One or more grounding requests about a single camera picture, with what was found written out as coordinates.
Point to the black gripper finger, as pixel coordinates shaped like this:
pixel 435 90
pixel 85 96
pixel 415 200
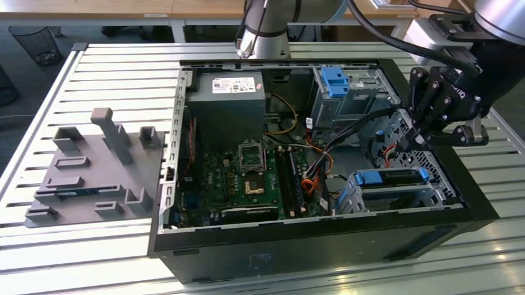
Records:
pixel 447 138
pixel 428 98

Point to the RAM stick in rack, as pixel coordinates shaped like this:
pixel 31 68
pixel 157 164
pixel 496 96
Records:
pixel 76 193

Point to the low metal disk bay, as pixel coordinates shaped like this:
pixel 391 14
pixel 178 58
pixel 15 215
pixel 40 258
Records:
pixel 394 196

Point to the grey parts rack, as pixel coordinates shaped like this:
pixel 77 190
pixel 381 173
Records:
pixel 98 172

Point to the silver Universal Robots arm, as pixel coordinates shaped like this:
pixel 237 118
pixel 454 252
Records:
pixel 267 30

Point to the black mesh waste bin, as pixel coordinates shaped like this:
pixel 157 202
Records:
pixel 36 43

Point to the blue drive carrier latch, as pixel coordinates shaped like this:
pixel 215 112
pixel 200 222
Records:
pixel 335 83

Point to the tall metal drive cage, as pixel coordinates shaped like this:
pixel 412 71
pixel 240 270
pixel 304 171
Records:
pixel 357 104

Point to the gold CPU socket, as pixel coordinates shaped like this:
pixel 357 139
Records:
pixel 255 187

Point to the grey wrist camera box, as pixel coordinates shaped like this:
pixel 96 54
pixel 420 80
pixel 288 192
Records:
pixel 419 37

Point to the grey round speaker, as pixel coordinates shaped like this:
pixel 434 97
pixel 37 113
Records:
pixel 337 184

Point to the grey power supply unit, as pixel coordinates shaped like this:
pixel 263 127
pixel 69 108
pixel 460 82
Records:
pixel 227 116

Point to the black open PC case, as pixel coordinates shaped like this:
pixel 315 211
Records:
pixel 312 246

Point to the hard disk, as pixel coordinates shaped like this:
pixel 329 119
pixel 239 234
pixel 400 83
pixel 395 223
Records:
pixel 369 179

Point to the black RAM slot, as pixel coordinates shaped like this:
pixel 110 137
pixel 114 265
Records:
pixel 297 181
pixel 285 181

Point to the black graphics card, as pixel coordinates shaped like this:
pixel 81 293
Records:
pixel 251 212

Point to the green motherboard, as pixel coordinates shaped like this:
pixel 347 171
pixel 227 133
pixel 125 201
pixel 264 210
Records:
pixel 221 184

